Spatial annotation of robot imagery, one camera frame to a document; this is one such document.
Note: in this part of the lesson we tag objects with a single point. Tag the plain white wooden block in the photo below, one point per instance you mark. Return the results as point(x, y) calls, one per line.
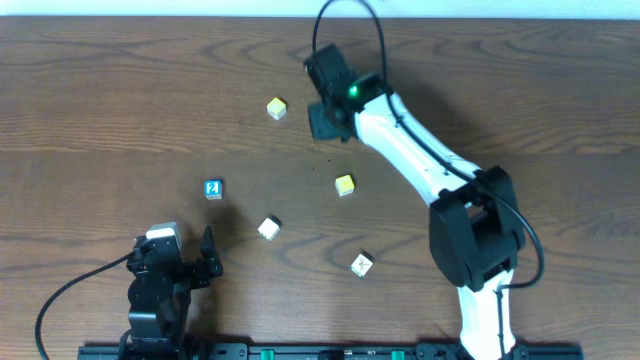
point(269, 228)

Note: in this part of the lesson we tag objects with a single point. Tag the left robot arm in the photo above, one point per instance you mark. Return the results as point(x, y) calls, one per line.
point(160, 294)

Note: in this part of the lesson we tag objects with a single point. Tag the blue number 2 block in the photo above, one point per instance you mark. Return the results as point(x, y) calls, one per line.
point(213, 189)

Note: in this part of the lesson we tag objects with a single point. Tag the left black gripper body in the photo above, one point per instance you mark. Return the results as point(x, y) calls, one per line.
point(191, 270)

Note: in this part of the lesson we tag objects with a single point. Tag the yellow top block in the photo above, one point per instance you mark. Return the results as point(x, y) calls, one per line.
point(344, 185)

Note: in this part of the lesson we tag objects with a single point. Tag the black mounting rail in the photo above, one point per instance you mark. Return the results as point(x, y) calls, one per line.
point(421, 351)

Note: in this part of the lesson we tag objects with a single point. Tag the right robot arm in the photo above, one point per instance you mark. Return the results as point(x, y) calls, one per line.
point(474, 238)

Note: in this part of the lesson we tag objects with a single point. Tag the letter A red block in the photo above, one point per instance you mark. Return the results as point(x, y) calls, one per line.
point(276, 108)

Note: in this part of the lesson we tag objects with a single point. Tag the white block with drawing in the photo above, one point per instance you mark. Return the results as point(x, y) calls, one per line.
point(361, 264)

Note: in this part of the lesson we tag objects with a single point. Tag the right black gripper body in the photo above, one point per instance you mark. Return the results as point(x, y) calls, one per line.
point(325, 122)

